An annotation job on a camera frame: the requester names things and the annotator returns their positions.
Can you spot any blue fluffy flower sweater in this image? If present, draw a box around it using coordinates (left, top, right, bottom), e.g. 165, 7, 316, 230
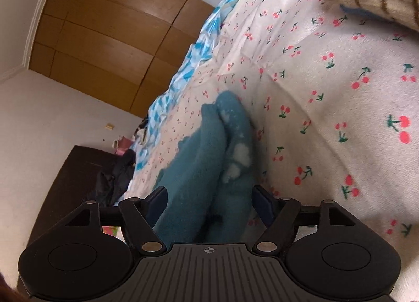
154, 91, 255, 246

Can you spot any dark navy clothes pile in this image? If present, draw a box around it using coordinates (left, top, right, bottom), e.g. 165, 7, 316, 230
87, 149, 136, 207

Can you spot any pink cartoon pillow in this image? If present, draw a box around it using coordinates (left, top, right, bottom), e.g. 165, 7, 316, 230
102, 226, 120, 238

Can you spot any dark wooden headboard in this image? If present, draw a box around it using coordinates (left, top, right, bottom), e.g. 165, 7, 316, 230
15, 144, 122, 293

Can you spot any white cherry print quilt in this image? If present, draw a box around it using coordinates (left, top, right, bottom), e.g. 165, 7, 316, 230
127, 0, 418, 301

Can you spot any blue white checked blanket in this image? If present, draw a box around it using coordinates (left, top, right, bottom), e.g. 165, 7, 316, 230
132, 0, 268, 171

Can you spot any wooden wardrobe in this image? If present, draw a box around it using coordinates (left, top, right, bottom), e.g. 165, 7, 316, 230
29, 0, 214, 117

